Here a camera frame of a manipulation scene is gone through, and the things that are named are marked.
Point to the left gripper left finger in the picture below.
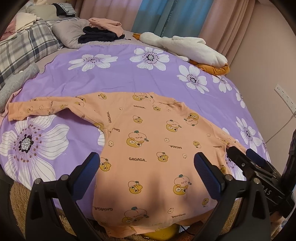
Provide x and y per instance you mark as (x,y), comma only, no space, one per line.
(42,220)

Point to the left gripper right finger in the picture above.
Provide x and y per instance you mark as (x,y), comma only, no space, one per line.
(252,221)

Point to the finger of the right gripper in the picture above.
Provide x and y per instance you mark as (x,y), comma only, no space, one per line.
(241,161)
(257,159)

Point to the orange duck print shirt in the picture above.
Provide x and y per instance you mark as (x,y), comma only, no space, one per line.
(147,180)

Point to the brown fluffy rug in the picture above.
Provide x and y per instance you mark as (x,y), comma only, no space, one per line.
(19,197)

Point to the white power strip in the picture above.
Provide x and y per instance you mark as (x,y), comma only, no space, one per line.
(285,97)

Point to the purple floral bed sheet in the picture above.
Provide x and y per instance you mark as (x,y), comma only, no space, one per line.
(56,144)

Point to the yellow slipper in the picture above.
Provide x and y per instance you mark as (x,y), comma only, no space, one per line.
(163,234)

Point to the white goose plush toy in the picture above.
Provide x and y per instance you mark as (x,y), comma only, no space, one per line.
(190,49)

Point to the pink curtain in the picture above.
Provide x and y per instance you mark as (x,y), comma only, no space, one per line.
(223,29)

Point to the grey knit garment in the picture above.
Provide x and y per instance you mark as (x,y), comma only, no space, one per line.
(15,83)

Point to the teal blue curtain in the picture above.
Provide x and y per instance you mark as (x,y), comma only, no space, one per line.
(183,18)

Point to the grey plaid blanket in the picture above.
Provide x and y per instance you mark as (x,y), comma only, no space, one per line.
(29,46)

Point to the pink folded garment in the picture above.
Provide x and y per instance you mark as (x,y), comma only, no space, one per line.
(107,24)

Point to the dark navy folded garment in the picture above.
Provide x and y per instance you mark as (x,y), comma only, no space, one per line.
(95,34)

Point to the pink cloth pile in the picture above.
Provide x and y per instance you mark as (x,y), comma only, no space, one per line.
(10,30)

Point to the cream folded cloth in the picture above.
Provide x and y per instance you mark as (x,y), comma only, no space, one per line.
(25,20)

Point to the olive grey pillow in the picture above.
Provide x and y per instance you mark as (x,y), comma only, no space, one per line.
(47,12)

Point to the striped pillow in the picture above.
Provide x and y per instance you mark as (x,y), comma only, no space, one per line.
(64,9)

